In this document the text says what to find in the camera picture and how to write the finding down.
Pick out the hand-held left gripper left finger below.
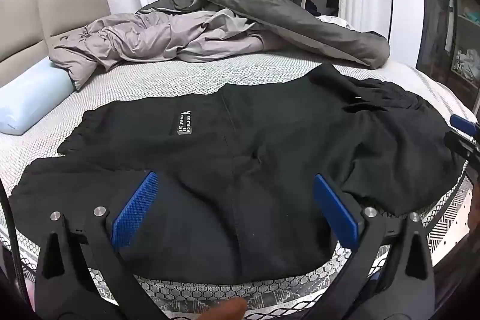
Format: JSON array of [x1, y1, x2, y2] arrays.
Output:
[[33, 171, 166, 320]]

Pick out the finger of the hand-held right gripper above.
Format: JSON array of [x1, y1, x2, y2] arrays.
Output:
[[444, 114, 480, 171]]

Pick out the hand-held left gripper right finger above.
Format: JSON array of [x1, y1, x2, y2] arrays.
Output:
[[314, 174, 437, 320]]

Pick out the black pants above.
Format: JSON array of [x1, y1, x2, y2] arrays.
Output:
[[8, 62, 467, 285]]

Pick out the dark open wardrobe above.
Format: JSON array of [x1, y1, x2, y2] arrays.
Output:
[[416, 0, 480, 107]]

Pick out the white patterned bed mattress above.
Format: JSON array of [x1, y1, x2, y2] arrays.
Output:
[[0, 46, 479, 320]]

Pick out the light blue pillow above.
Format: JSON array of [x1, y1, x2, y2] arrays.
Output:
[[0, 55, 76, 136]]

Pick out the white cloth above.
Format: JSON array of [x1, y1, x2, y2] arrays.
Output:
[[318, 15, 357, 30]]

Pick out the light grey crumpled sheet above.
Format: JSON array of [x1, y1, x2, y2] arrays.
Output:
[[49, 10, 271, 90]]

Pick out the dark grey duvet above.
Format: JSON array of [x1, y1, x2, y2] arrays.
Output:
[[137, 0, 391, 70]]

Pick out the beige padded headboard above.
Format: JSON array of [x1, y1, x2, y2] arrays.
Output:
[[0, 0, 112, 88]]

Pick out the black cable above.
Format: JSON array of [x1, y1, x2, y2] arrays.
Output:
[[0, 178, 31, 309]]

